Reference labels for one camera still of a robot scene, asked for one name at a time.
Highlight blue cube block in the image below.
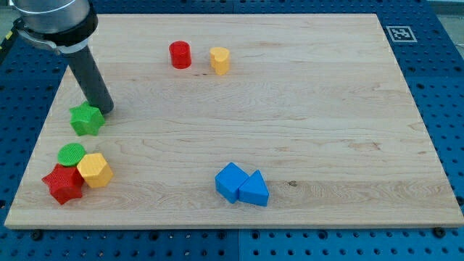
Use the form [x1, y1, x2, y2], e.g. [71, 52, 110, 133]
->
[215, 162, 249, 204]

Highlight green cylinder block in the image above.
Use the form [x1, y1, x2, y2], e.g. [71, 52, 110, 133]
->
[57, 143, 86, 167]

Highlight red star block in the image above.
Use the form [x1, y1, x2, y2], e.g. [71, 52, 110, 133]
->
[41, 164, 84, 205]

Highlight wooden board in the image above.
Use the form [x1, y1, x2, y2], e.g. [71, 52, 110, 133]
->
[5, 14, 463, 230]

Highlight blue triangle block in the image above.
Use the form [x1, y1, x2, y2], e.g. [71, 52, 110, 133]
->
[239, 170, 270, 207]

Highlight red cylinder block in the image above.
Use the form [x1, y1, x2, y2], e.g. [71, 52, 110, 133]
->
[169, 41, 191, 69]

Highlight yellow hexagon block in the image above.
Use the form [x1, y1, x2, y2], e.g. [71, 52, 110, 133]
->
[77, 153, 114, 189]

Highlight white fiducial marker tag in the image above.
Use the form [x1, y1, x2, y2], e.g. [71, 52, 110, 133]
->
[386, 25, 417, 43]

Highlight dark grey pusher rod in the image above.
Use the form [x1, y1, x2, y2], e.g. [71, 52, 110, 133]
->
[65, 46, 114, 115]

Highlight green star block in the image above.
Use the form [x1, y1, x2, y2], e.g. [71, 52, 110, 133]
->
[70, 101, 105, 136]

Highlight yellow heart block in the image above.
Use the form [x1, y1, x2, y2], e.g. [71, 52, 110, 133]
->
[210, 47, 230, 75]

